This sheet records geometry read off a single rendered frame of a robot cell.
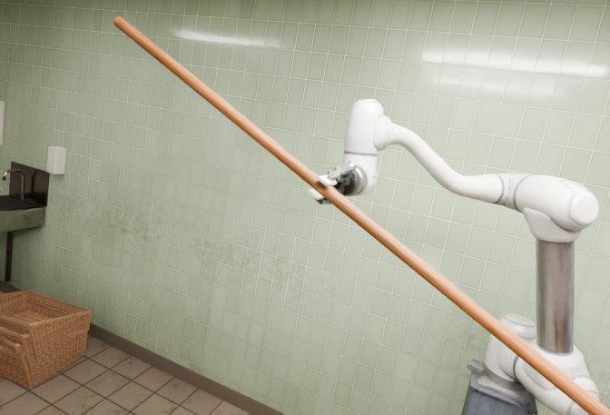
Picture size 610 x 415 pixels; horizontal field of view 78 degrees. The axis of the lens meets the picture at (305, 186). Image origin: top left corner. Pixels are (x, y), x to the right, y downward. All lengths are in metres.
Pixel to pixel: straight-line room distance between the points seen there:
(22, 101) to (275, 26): 2.27
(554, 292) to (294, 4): 1.84
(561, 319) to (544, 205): 0.37
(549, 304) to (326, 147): 1.28
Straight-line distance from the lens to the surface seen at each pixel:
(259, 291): 2.44
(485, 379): 1.74
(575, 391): 0.94
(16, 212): 3.53
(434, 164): 1.25
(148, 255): 2.91
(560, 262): 1.36
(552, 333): 1.47
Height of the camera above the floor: 1.82
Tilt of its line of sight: 8 degrees down
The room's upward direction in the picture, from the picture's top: 10 degrees clockwise
